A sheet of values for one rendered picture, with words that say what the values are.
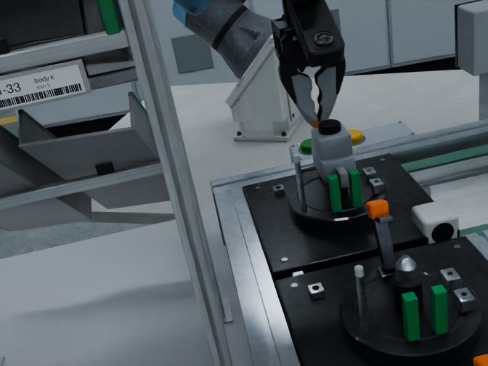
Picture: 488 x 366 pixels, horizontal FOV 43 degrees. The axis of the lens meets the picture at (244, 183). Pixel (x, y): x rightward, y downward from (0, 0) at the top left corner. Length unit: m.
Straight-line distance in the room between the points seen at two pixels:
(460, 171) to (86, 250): 0.65
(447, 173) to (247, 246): 0.36
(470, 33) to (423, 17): 3.30
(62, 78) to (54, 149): 0.19
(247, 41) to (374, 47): 2.67
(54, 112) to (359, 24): 1.98
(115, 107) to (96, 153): 3.32
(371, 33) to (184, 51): 1.14
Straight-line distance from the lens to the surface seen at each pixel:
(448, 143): 1.06
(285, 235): 0.83
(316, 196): 0.87
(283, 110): 1.34
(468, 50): 0.72
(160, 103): 0.55
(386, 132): 1.10
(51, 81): 0.54
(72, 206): 0.88
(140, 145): 0.72
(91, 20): 0.59
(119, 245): 1.12
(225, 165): 1.30
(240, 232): 0.88
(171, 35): 3.87
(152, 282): 1.00
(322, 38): 0.76
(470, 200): 0.98
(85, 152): 0.73
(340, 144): 0.81
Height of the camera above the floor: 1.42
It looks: 27 degrees down
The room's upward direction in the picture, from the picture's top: 11 degrees counter-clockwise
